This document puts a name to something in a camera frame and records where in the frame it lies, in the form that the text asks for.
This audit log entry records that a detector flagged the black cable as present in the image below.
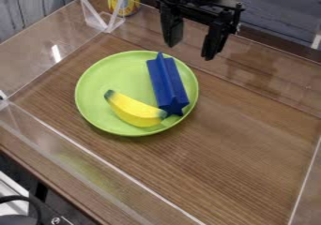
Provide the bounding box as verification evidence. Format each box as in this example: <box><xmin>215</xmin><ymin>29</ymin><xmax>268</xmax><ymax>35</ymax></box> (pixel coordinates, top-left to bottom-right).
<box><xmin>0</xmin><ymin>194</ymin><xmax>46</xmax><ymax>225</ymax></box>

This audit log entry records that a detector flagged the green round plate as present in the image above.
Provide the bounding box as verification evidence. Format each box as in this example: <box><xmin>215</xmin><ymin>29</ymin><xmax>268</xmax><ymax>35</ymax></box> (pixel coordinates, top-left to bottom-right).
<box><xmin>74</xmin><ymin>51</ymin><xmax>200</xmax><ymax>137</ymax></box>

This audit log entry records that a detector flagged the blue star-shaped block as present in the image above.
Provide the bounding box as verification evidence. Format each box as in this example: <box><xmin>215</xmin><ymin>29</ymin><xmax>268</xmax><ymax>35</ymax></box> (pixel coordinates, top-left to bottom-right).
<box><xmin>148</xmin><ymin>53</ymin><xmax>191</xmax><ymax>116</ymax></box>

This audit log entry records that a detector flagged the clear acrylic tray enclosure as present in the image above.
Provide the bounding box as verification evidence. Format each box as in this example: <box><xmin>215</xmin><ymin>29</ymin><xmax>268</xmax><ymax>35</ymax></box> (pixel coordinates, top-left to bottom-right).
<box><xmin>0</xmin><ymin>0</ymin><xmax>321</xmax><ymax>225</ymax></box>

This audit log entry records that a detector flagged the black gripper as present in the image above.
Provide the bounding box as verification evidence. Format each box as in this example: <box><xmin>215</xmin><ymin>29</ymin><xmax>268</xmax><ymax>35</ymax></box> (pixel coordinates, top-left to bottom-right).
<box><xmin>158</xmin><ymin>0</ymin><xmax>245</xmax><ymax>61</ymax></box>

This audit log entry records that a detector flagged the black device with knob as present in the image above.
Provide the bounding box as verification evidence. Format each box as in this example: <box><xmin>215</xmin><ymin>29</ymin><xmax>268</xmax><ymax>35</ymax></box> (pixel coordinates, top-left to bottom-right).
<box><xmin>0</xmin><ymin>200</ymin><xmax>77</xmax><ymax>225</ymax></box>

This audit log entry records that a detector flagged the yellow toy banana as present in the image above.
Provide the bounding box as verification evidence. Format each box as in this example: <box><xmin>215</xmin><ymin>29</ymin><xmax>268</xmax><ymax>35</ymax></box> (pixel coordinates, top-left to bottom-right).
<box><xmin>105</xmin><ymin>90</ymin><xmax>169</xmax><ymax>128</ymax></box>

